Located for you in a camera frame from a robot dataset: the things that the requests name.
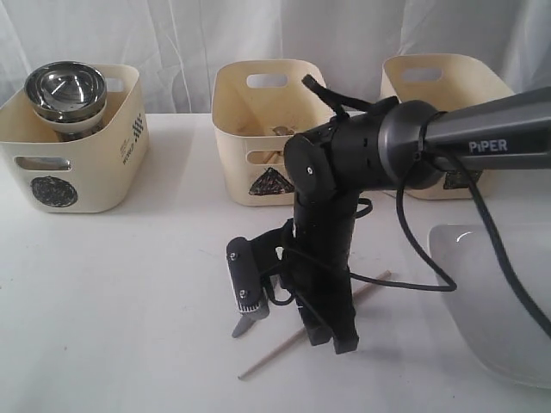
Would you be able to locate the white backdrop curtain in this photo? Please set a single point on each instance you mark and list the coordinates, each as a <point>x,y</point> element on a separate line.
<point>178,46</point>

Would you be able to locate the steel table knife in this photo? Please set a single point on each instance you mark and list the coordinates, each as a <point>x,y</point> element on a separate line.
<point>244,324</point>

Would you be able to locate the steel mug with solid handle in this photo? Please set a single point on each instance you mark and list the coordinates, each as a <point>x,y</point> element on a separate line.
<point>43,163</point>

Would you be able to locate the large white square plate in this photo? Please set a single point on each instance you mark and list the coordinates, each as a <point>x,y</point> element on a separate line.
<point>496,328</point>

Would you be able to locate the stainless steel bowl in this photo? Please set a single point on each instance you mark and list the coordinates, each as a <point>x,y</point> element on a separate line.
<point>65,90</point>
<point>97,88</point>

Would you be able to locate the cream bin with circle mark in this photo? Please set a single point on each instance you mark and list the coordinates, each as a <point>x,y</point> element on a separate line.
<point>103,165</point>

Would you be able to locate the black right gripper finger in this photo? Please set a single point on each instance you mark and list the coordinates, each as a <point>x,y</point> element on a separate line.
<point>342,323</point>
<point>316,332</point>

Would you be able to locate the white ceramic bowl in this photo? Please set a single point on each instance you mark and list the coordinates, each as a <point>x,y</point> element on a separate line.
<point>81,126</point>

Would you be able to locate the steel spoon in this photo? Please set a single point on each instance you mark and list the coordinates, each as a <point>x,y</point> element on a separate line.
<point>282,131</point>

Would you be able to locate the cream bin with square mark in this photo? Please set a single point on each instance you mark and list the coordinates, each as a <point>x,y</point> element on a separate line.
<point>447,82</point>

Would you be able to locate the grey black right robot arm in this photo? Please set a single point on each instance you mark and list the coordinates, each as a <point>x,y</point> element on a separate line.
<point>389,145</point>

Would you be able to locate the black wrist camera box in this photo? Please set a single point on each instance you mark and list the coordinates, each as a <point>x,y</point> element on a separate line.
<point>250,297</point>

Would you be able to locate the cream bin with triangle mark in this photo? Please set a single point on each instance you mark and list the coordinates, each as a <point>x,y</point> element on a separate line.
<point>250,96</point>

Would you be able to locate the wooden chopstick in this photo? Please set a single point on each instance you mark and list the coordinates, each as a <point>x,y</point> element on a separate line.
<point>265,157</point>
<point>358,296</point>

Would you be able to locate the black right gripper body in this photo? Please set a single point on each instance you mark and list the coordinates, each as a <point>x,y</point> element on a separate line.
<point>306,260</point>

